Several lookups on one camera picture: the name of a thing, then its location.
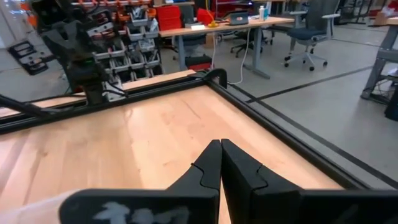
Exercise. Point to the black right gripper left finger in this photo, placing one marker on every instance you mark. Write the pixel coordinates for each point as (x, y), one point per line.
(208, 168)

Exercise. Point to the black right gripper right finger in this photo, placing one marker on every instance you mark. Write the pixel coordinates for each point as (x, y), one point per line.
(239, 168)

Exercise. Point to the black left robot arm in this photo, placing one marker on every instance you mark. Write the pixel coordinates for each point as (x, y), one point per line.
(90, 77)

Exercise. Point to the black parts rack with bins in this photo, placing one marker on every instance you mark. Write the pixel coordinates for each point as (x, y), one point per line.
(140, 59)

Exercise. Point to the red stacked bins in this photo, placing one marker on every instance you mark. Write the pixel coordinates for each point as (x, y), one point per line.
(168, 18)

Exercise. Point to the black red floor box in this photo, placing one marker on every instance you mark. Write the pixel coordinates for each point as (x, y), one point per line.
(199, 62)

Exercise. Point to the wooden desk grey legs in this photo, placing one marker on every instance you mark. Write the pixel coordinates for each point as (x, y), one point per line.
(381, 59)
(186, 30)

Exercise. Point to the white papers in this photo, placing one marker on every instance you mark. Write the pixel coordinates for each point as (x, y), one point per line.
(198, 27)

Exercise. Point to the black office chair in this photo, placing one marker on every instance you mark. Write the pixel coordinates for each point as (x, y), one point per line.
(245, 35)

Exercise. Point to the red plastic bin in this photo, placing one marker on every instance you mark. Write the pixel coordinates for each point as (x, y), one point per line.
(204, 16)

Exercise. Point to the yellow object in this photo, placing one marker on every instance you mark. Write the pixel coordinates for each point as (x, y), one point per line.
(213, 24)

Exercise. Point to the grey laptop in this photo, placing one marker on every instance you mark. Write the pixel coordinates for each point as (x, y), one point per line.
(238, 18)

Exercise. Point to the grey office chair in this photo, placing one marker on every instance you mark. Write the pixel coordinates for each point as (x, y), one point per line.
(306, 32)

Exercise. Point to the blue can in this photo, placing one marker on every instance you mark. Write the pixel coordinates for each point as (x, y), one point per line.
(265, 14)

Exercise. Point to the white bottle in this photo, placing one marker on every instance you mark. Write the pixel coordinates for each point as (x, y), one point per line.
(261, 13)

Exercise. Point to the black aluminium table frame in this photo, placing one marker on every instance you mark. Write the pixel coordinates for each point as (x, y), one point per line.
(155, 97)

